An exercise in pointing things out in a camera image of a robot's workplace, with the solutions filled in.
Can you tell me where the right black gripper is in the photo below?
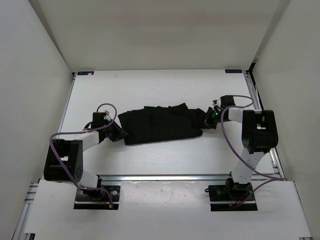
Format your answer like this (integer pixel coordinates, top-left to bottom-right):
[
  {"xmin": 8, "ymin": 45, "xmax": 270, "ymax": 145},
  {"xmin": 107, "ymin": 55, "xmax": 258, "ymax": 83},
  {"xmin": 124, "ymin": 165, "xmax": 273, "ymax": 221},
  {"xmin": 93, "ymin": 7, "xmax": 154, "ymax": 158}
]
[{"xmin": 196, "ymin": 106, "xmax": 228, "ymax": 130}]

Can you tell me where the black pleated skirt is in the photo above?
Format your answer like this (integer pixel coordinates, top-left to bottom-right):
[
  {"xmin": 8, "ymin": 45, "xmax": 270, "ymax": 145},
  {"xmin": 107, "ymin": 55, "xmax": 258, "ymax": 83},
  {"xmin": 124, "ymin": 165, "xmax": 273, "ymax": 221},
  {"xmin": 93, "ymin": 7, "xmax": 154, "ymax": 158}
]
[{"xmin": 118, "ymin": 103, "xmax": 206, "ymax": 146}]

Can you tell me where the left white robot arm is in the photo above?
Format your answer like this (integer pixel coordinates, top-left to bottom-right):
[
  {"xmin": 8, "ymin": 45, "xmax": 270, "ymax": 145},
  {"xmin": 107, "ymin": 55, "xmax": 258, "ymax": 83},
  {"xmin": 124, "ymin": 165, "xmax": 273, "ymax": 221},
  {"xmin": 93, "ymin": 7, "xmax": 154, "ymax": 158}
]
[{"xmin": 43, "ymin": 112, "xmax": 128, "ymax": 200}]

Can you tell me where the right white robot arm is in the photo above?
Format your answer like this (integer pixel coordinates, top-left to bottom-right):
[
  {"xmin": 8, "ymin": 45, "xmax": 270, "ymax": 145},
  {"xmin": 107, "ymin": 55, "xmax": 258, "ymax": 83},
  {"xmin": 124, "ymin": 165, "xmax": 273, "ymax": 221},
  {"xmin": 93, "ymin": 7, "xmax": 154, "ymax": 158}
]
[{"xmin": 204, "ymin": 95, "xmax": 279, "ymax": 200}]

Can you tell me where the right blue corner sticker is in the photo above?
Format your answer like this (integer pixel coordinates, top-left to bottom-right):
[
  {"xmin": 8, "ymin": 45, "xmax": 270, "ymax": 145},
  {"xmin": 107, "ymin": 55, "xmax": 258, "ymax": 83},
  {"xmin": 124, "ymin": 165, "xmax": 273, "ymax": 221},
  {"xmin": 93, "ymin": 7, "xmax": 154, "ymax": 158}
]
[{"xmin": 225, "ymin": 69, "xmax": 243, "ymax": 74}]

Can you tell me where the blue corner sticker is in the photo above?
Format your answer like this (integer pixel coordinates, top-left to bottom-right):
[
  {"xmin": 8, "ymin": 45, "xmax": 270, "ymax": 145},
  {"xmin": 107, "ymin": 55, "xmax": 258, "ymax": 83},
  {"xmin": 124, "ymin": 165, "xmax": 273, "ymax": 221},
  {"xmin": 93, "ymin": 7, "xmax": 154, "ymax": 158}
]
[
  {"xmin": 225, "ymin": 69, "xmax": 243, "ymax": 74},
  {"xmin": 77, "ymin": 71, "xmax": 95, "ymax": 76}
]

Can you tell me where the left blue corner sticker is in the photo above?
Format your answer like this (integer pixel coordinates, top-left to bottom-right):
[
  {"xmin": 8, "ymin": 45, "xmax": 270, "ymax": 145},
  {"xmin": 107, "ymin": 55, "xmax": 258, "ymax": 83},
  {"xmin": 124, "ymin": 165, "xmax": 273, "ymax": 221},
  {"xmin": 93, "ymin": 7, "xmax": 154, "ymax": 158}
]
[{"xmin": 77, "ymin": 71, "xmax": 95, "ymax": 76}]

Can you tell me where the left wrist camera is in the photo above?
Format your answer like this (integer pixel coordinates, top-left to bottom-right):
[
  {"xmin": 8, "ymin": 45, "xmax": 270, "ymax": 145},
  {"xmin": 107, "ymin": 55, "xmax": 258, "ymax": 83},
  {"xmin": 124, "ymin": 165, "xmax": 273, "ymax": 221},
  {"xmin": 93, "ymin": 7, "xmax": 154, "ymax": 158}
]
[{"xmin": 103, "ymin": 110, "xmax": 112, "ymax": 121}]

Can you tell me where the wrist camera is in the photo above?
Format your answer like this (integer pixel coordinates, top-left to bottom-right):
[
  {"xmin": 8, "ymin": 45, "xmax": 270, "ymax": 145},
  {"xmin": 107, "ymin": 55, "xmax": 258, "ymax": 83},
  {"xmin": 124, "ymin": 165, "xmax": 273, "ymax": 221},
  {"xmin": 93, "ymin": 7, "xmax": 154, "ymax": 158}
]
[
  {"xmin": 103, "ymin": 110, "xmax": 112, "ymax": 121},
  {"xmin": 212, "ymin": 98, "xmax": 221, "ymax": 112}
]

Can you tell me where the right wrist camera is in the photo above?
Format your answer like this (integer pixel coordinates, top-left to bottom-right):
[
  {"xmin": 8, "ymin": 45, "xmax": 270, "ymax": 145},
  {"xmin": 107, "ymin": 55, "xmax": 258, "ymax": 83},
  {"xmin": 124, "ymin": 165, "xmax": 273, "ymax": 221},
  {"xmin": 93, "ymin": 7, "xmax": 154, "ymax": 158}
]
[{"xmin": 212, "ymin": 98, "xmax": 221, "ymax": 112}]

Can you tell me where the aluminium frame rail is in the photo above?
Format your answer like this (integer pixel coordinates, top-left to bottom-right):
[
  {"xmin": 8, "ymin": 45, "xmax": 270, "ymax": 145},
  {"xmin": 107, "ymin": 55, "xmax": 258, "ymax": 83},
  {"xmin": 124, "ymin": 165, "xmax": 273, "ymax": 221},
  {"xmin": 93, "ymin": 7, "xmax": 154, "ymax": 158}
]
[{"xmin": 243, "ymin": 70, "xmax": 264, "ymax": 110}]

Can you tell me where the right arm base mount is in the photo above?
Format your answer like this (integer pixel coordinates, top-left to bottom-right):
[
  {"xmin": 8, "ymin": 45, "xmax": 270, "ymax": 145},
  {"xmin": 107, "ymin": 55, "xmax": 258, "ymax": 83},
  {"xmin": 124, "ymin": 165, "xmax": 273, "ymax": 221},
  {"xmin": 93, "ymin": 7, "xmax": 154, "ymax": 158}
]
[{"xmin": 204, "ymin": 177, "xmax": 258, "ymax": 212}]

